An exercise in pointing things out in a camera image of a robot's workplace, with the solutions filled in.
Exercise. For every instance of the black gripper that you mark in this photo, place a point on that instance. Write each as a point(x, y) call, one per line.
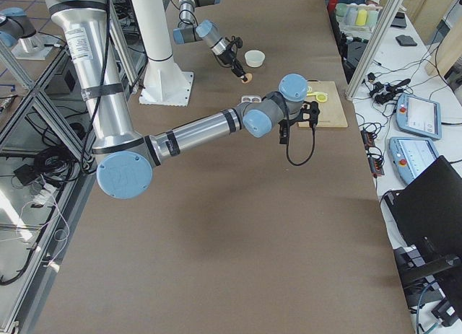
point(283, 133)
point(228, 56)

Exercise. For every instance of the brown egg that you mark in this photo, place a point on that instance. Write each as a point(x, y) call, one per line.
point(246, 78)

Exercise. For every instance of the clear plastic egg box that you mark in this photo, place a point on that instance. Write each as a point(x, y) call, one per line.
point(250, 98)

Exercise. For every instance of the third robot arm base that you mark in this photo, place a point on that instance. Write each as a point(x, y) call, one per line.
point(19, 34)

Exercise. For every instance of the white round bowl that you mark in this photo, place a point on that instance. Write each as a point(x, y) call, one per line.
point(254, 58)

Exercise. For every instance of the yellow plastic knife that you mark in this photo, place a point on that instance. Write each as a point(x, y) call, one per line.
point(313, 94)

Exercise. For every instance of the wooden cutting board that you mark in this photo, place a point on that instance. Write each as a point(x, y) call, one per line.
point(331, 112)

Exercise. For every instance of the blue teach pendant near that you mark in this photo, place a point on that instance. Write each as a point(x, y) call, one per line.
point(411, 156)

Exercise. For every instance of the blue teach pendant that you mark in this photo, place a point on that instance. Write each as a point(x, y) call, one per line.
point(411, 156)
point(419, 116)

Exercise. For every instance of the blue teach pendant far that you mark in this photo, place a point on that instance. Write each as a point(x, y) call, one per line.
point(419, 116)

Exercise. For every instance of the black laptop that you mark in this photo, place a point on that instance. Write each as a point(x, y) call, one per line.
point(427, 212)

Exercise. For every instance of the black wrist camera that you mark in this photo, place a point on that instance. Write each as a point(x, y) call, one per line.
point(309, 114)
point(236, 41)

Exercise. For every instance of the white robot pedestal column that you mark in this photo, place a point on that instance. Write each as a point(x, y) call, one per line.
point(164, 82)

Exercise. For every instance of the aluminium frame post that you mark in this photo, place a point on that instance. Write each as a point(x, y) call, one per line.
point(384, 21)

